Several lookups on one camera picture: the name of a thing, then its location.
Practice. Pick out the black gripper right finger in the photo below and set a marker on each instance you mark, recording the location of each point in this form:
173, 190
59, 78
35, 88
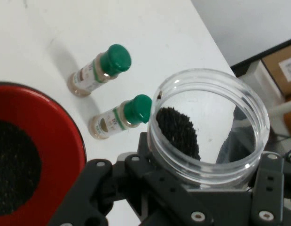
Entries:
268, 188

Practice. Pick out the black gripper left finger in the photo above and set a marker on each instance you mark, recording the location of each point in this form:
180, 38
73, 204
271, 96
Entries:
159, 186

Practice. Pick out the clear plastic jar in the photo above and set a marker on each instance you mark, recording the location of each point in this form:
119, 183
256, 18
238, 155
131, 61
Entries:
206, 175

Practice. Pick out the black seeds heap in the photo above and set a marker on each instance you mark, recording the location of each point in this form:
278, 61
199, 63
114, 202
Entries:
13, 164
178, 131

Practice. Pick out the spice bottle, olive label picture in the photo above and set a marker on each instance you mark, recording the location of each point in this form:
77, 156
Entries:
138, 108

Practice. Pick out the white shelf unit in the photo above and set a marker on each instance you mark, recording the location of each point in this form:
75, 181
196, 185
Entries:
260, 77

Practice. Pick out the cardboard box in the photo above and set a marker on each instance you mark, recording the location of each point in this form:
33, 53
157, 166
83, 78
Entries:
277, 68

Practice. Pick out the red bowl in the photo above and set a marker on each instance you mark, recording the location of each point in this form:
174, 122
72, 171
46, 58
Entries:
53, 122

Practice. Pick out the spice bottle, brown label picture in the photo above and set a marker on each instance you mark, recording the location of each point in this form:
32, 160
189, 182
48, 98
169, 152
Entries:
117, 57

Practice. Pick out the black tripod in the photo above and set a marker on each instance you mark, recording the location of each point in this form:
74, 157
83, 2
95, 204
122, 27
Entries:
265, 53

